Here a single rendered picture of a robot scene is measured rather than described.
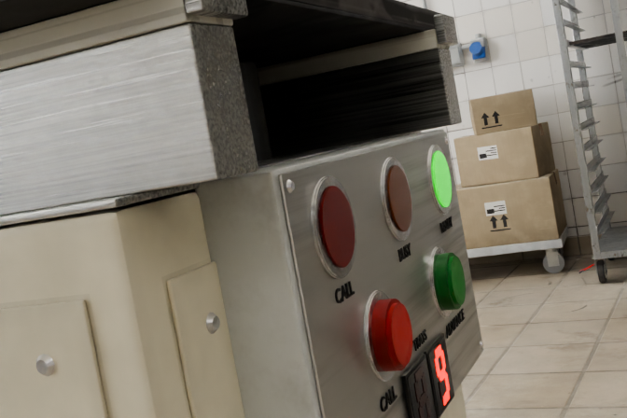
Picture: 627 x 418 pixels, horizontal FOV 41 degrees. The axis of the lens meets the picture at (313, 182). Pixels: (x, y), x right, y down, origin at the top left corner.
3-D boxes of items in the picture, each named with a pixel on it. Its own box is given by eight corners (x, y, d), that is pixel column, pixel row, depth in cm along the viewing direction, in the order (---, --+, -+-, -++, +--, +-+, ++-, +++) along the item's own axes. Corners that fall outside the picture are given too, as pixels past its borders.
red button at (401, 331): (361, 382, 35) (348, 311, 34) (383, 359, 37) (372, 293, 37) (397, 380, 34) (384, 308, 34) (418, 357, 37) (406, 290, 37)
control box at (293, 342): (260, 554, 31) (191, 183, 30) (432, 355, 53) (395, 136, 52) (352, 558, 29) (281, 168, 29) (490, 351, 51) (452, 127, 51)
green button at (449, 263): (426, 317, 44) (416, 261, 44) (441, 303, 46) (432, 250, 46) (456, 315, 43) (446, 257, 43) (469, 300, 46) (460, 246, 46)
